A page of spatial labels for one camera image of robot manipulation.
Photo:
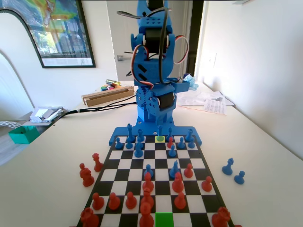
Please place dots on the blue chess queen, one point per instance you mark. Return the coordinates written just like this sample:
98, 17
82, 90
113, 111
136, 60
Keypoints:
160, 132

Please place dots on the red chess queen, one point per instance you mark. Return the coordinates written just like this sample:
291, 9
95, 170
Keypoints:
97, 165

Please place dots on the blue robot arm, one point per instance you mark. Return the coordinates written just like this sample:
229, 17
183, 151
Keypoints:
154, 68

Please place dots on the blue chess rook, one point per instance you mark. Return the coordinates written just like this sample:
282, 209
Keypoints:
188, 136
140, 133

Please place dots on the red chess pawn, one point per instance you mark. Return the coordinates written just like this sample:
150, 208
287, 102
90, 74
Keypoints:
82, 169
170, 143
207, 184
114, 202
97, 202
180, 201
188, 171
131, 201

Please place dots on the blue chess king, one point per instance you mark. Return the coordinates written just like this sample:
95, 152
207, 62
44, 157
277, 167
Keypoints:
129, 133

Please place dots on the blue chess pawn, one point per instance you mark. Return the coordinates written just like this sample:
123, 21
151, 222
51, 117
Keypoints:
148, 169
239, 178
191, 143
118, 144
129, 144
181, 143
172, 152

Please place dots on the blue chess knight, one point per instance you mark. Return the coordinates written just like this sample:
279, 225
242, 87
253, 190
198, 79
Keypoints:
174, 169
228, 168

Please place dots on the red bishop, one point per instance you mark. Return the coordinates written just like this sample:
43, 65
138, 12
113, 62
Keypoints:
148, 184
147, 197

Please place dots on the red piece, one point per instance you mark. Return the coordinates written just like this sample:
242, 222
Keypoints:
145, 216

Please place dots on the thin orange strip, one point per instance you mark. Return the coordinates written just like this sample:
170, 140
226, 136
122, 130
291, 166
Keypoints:
189, 107

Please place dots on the yellow green marker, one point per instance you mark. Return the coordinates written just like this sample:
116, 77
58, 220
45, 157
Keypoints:
113, 82

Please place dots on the long cardboard box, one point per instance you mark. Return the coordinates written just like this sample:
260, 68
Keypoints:
106, 97

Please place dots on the coloured marker set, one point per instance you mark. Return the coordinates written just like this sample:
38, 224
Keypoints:
106, 88

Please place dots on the clear plastic bag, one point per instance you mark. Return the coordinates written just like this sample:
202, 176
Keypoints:
196, 97

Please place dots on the blue patterned bag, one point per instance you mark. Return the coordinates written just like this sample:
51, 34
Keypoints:
193, 85

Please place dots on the black white chessboard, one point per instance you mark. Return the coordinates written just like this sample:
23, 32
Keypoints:
163, 163

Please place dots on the printed paper sheet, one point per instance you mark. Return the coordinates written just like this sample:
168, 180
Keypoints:
215, 107

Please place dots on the white paper sheet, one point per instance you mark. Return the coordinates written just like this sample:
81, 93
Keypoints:
228, 101

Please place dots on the grey white paper pile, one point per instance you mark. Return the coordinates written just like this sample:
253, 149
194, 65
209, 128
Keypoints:
45, 113

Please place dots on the black framed poster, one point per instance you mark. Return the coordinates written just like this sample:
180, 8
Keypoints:
64, 28

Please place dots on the teal green bin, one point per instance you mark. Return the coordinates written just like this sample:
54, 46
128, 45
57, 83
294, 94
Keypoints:
22, 134

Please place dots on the white perforated object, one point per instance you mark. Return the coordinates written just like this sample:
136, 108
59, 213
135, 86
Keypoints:
6, 124

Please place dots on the white arched panel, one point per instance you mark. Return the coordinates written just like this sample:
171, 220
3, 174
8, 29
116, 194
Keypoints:
14, 33

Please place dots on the blue wrist camera box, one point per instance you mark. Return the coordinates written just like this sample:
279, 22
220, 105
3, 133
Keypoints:
181, 86

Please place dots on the blue arm base plate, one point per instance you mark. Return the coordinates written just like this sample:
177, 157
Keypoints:
120, 132

